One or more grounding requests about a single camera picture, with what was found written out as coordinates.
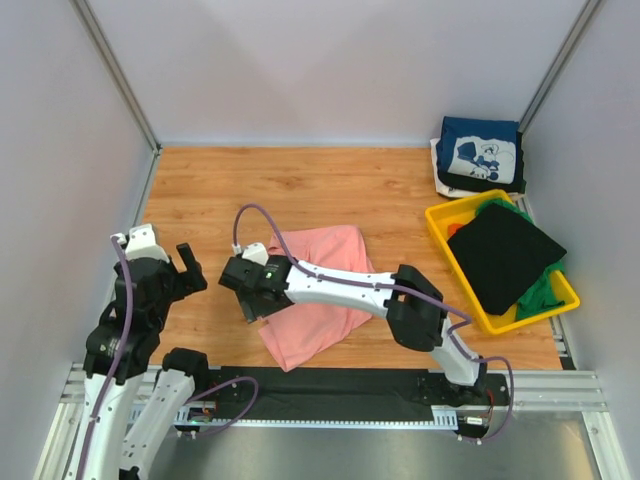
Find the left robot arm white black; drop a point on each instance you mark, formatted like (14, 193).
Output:
(110, 445)

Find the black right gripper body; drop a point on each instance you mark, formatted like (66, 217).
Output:
(248, 294)

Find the navy printed folded t shirt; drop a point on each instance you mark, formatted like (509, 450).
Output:
(453, 128)

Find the white folded t shirt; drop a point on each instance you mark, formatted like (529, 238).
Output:
(440, 187)

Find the aluminium corner post left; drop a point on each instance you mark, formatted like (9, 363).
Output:
(99, 39)

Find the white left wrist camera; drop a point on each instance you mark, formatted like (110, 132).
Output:
(141, 242)

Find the black folded shirt in stack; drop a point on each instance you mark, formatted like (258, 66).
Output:
(480, 165)

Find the black folded t shirt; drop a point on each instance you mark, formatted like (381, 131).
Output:
(476, 251)

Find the yellow plastic bin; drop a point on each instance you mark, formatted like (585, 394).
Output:
(462, 211)

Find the green t shirt in bin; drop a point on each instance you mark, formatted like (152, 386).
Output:
(527, 258)

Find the aluminium corner post right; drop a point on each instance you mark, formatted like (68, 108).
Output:
(580, 26)

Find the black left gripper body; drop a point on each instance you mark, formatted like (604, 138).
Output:
(177, 284)

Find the aluminium corner post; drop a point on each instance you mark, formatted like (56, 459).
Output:
(580, 26)
(99, 39)

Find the orange cloth in bin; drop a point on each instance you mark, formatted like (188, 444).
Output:
(453, 228)

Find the pink t shirt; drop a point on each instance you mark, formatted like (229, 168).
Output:
(296, 334)

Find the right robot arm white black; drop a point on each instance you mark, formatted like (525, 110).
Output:
(412, 306)

